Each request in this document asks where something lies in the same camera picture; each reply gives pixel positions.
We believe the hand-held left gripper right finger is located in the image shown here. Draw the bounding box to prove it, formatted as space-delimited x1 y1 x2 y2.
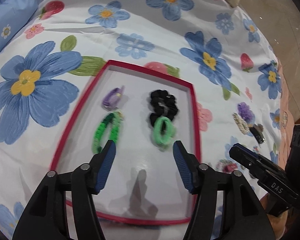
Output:
173 140 275 240

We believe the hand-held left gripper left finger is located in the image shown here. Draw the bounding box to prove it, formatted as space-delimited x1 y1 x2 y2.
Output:
12 140 117 240

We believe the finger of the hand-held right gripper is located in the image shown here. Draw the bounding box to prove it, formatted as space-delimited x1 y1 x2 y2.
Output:
229 147 260 179
233 143 278 167

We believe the pink colourful hair clip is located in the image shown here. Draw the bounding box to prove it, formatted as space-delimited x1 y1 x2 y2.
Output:
216 159 238 174

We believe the red shallow box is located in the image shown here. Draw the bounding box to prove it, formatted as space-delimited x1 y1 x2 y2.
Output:
49 59 203 225

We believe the dark green coil hair tie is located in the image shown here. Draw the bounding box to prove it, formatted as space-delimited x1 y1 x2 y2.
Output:
91 111 124 154

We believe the light green hair tie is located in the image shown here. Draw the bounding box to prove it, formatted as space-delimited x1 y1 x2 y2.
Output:
150 116 177 150

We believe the person's right forearm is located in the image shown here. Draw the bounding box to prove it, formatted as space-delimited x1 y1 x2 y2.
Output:
259 194 294 240

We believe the black glitter claw clip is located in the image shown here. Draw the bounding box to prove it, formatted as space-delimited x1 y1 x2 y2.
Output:
249 124 265 144

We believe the pearl hair clip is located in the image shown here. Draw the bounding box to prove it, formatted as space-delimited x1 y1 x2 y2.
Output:
232 112 253 136

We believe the purple bow hair clip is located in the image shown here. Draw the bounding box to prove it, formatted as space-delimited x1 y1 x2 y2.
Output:
102 85 127 110

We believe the black scrunchie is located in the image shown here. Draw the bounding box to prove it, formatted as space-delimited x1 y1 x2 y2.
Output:
148 89 178 128

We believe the floral bed sheet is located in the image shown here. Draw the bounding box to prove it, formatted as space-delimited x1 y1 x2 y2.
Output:
0 0 285 240

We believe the light blue pillow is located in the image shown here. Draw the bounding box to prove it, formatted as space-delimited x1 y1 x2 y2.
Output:
0 0 40 63

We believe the purple flower hair tie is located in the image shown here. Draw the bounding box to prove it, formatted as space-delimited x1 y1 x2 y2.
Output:
237 102 255 122

